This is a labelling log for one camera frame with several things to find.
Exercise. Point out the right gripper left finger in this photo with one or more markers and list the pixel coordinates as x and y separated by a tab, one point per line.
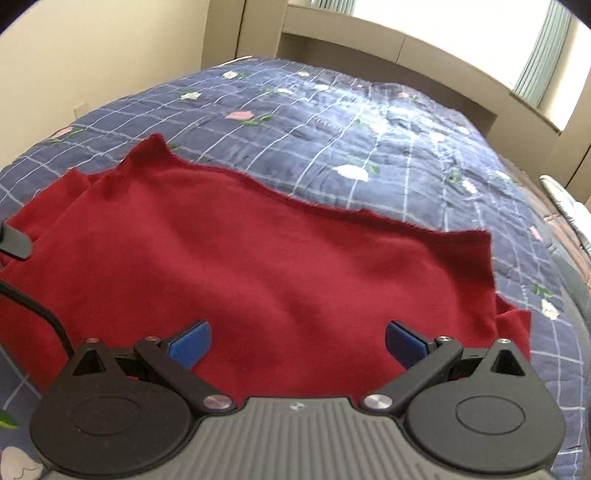
190	345

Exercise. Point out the white wall outlet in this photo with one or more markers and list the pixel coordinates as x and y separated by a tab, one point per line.
80	110

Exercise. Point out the blue plaid floral quilt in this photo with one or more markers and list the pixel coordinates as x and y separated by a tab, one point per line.
331	138

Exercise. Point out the striped window curtain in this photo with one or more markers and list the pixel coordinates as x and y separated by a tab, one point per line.
543	61

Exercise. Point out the white floral pillow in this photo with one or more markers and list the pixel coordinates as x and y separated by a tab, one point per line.
575	212

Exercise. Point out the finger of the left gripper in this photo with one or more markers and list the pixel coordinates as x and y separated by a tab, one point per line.
14	243

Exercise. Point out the red knit sweater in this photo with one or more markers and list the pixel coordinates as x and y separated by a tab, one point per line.
298	295

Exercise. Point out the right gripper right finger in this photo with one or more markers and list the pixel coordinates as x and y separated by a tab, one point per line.
406	345

